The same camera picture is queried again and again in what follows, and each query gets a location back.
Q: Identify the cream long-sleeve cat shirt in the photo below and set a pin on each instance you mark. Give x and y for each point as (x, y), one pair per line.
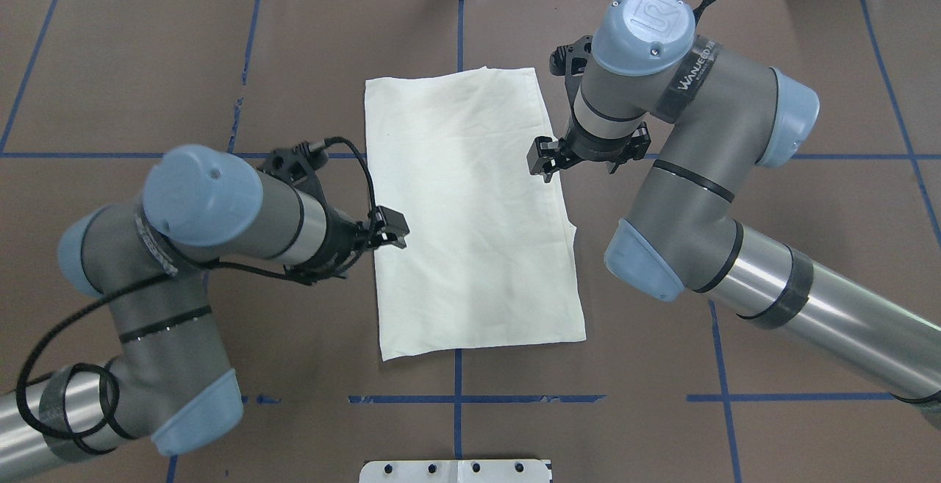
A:
(489, 259)

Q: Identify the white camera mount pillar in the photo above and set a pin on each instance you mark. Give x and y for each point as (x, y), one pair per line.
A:
(458, 470)

